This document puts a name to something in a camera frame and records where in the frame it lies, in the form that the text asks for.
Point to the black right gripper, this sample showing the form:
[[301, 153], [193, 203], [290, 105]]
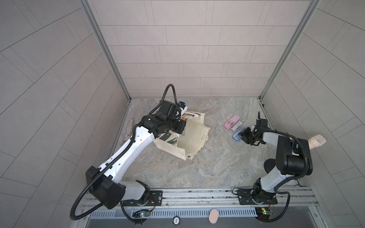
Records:
[[244, 133]]

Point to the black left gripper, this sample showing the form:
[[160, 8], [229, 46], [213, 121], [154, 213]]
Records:
[[181, 124]]

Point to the blue plastic case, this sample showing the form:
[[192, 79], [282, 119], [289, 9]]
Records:
[[237, 135]]

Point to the clear plastic stationery box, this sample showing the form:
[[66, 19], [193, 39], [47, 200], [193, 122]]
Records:
[[236, 126]]

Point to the pink compass set case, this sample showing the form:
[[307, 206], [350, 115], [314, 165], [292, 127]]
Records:
[[232, 122]]

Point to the floral canvas tote bag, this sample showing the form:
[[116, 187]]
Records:
[[190, 142]]

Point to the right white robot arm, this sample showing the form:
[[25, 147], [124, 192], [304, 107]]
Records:
[[292, 161]]

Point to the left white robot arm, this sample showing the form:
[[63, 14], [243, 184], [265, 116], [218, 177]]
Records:
[[105, 181]]

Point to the black round microphone base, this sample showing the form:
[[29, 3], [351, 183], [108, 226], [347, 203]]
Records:
[[269, 165]]

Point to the glittery silver tube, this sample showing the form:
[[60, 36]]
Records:
[[129, 130]]

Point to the beige microphone on stand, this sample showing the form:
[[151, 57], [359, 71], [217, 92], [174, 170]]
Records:
[[316, 141]]

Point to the right green circuit board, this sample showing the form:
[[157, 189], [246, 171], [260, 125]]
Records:
[[264, 213]]

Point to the green circuit board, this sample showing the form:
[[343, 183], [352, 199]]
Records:
[[142, 214], [264, 213]]

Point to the beige oval button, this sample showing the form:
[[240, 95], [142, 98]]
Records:
[[213, 216]]

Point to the left green circuit board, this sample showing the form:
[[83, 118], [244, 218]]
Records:
[[142, 214]]

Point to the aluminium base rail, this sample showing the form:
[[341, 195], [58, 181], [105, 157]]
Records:
[[194, 203]]

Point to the left aluminium frame post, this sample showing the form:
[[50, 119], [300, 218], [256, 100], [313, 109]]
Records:
[[100, 38]]

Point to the aluminium corner frame post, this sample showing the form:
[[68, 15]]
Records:
[[289, 48]]

